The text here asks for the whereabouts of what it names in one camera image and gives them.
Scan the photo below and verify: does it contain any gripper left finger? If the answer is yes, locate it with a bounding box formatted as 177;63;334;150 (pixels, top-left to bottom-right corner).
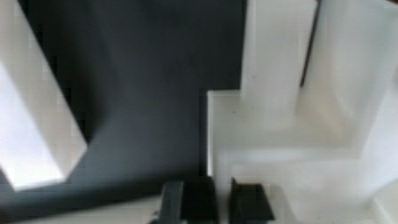
149;178;218;224

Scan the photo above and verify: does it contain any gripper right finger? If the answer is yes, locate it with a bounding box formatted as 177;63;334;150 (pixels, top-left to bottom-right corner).
229;180;275;224

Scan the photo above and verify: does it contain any white chair seat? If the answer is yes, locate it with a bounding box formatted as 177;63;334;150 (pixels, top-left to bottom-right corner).
206;0;398;224

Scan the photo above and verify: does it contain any white front fence bar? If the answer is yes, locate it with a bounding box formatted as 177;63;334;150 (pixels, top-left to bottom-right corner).
0;0;87;191

